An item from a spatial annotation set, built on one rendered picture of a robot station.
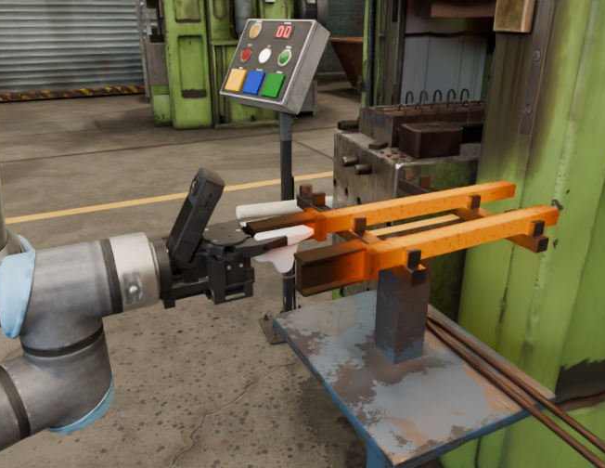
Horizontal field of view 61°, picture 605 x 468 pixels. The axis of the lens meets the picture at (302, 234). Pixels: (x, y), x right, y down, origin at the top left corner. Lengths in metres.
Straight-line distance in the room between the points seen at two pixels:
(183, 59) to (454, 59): 4.71
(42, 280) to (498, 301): 0.95
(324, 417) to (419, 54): 1.16
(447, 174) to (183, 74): 5.10
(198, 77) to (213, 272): 5.55
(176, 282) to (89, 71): 8.48
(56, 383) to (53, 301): 0.10
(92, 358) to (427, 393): 0.48
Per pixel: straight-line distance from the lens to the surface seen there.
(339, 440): 1.73
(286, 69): 1.70
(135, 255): 0.62
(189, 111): 6.13
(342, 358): 0.89
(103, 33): 9.08
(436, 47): 1.63
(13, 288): 0.62
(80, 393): 0.68
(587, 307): 1.37
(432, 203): 0.81
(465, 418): 0.82
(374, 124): 1.39
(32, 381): 0.66
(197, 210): 0.62
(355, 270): 0.61
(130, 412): 1.91
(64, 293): 0.61
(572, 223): 1.13
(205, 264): 0.66
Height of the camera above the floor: 1.22
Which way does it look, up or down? 23 degrees down
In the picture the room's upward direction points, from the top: straight up
